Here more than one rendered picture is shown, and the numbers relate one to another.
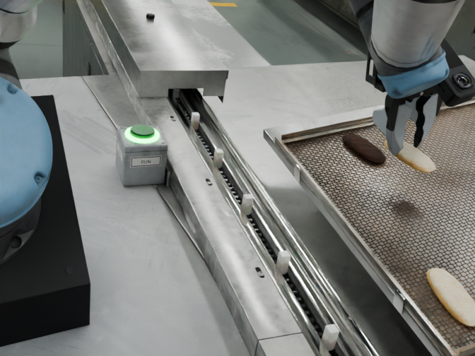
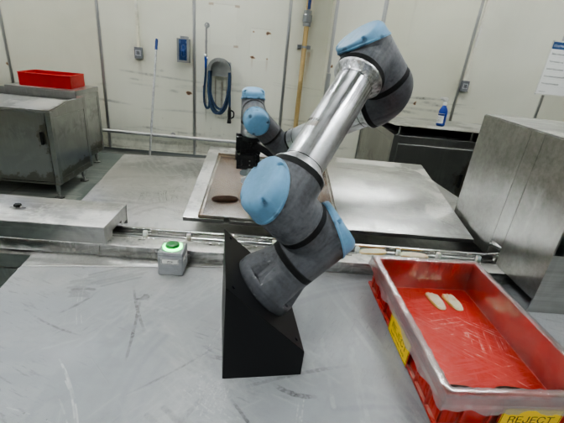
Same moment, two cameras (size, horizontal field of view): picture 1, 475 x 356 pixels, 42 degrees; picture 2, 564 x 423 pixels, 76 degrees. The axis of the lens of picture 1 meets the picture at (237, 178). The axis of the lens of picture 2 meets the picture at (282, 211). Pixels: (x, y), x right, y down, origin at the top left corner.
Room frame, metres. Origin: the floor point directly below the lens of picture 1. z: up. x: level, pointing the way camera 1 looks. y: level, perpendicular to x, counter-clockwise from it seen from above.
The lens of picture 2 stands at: (0.28, 0.90, 1.44)
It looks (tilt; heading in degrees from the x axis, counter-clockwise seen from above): 24 degrees down; 291
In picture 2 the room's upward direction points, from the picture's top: 6 degrees clockwise
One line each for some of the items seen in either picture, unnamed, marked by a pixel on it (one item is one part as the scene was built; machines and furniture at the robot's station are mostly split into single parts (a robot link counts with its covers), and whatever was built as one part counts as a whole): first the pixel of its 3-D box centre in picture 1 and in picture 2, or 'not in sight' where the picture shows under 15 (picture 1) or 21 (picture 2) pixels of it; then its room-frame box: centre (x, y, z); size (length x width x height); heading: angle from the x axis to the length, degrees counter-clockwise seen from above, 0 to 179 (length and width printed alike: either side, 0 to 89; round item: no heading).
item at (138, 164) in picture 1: (141, 163); (173, 262); (0.89, 0.16, 0.84); 0.08 x 0.08 x 0.11; 25
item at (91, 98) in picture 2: not in sight; (60, 126); (4.09, -1.86, 0.44); 0.70 x 0.55 x 0.87; 25
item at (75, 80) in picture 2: not in sight; (52, 79); (4.09, -1.86, 0.93); 0.51 x 0.36 x 0.13; 29
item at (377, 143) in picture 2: not in sight; (467, 178); (-0.10, -2.80, 0.51); 1.93 x 1.05 x 1.02; 25
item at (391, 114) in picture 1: (400, 100); not in sight; (0.82, -0.21, 1.05); 0.05 x 0.02 x 0.09; 123
